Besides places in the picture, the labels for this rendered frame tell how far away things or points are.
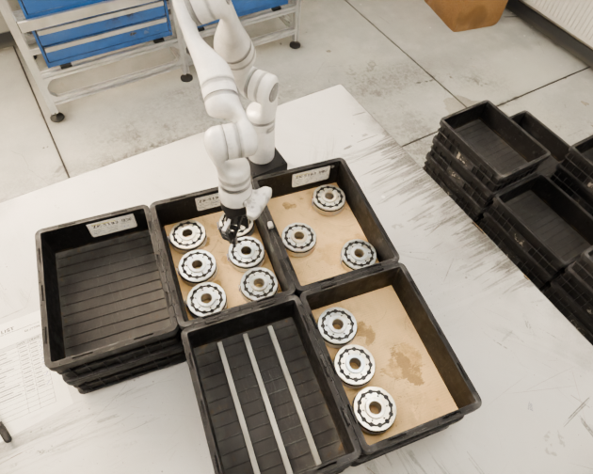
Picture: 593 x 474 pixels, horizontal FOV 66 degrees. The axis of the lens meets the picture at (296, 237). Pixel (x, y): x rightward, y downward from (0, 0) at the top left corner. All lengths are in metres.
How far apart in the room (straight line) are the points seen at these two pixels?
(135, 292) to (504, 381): 1.05
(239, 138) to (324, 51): 2.68
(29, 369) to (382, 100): 2.53
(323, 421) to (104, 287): 0.68
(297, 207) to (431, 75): 2.24
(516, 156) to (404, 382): 1.40
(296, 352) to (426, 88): 2.49
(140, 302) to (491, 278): 1.08
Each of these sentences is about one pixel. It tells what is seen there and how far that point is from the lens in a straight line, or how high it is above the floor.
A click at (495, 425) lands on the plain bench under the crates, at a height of 0.70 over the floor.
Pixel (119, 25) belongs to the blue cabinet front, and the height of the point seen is 0.46.
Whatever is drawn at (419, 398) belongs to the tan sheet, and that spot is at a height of 0.83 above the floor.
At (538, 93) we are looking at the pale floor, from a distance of 3.69.
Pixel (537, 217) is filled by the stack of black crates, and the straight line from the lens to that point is 2.31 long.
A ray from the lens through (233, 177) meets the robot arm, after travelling 0.97.
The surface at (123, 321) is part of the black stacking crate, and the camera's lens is 1.30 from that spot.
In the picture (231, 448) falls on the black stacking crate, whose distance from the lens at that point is 1.16.
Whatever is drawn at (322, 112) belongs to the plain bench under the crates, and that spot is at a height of 0.70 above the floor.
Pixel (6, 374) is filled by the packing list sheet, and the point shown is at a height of 0.70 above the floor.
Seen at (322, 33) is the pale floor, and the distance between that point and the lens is 3.73.
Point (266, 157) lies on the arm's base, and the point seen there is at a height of 0.83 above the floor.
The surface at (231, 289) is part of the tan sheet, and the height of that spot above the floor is 0.83.
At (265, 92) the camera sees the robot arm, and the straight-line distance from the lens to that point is 1.38.
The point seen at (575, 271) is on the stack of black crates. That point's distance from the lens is 2.07.
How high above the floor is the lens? 1.97
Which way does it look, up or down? 56 degrees down
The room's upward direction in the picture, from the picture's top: 5 degrees clockwise
